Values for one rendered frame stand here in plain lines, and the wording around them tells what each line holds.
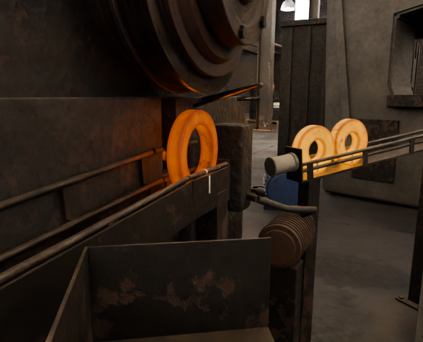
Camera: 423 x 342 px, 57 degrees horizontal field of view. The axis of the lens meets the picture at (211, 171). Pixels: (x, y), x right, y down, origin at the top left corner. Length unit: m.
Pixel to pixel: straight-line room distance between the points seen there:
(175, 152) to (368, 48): 2.84
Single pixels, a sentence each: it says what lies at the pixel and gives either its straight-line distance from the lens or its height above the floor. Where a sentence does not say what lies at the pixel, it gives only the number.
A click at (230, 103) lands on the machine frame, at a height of 0.85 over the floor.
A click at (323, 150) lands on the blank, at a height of 0.70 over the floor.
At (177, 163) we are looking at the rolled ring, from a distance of 0.79.
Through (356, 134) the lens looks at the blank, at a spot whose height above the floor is 0.75.
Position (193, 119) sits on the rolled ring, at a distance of 0.83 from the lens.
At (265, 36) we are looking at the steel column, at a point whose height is 2.22.
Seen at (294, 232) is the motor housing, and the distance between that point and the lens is 1.09.
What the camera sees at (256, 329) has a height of 0.61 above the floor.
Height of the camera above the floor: 0.88
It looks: 11 degrees down
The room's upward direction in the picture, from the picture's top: straight up
